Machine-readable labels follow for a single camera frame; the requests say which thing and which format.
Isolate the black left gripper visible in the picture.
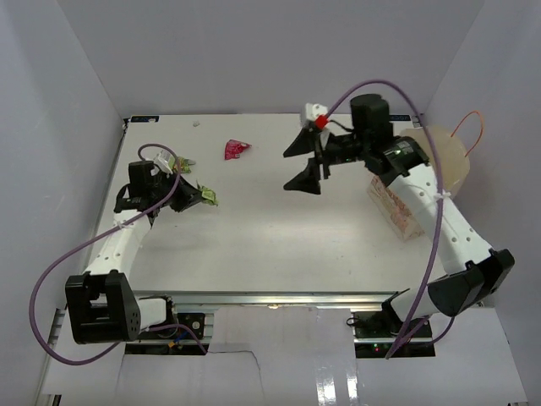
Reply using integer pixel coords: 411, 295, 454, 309
151, 168, 207, 212

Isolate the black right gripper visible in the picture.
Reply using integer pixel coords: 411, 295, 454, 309
283, 128, 369, 195

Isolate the green snack packet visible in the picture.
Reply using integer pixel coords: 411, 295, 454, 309
196, 182, 219, 206
175, 157, 196, 173

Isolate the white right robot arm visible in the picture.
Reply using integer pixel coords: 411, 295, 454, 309
283, 94, 515, 337

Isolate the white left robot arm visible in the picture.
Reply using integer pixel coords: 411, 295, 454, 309
65, 161, 203, 344

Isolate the pink snack packet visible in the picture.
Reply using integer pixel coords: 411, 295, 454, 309
224, 140, 251, 161

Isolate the blue label left corner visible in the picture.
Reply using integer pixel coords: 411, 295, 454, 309
129, 115, 160, 123

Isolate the blue label corner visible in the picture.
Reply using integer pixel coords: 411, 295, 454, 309
389, 114, 412, 122
129, 115, 160, 123

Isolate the blue label right corner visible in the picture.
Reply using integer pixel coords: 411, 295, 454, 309
389, 114, 412, 122

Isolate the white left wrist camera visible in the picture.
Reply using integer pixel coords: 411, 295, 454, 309
153, 150, 176, 174

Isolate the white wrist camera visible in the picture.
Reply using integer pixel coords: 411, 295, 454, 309
300, 103, 331, 149
153, 150, 176, 174

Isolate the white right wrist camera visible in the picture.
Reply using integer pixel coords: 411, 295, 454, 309
300, 103, 331, 149

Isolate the aluminium front rail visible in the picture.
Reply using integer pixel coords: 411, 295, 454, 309
135, 290, 394, 307

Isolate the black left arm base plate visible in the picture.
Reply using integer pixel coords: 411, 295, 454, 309
126, 312, 209, 356

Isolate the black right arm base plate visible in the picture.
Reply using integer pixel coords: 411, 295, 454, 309
346, 311, 435, 359

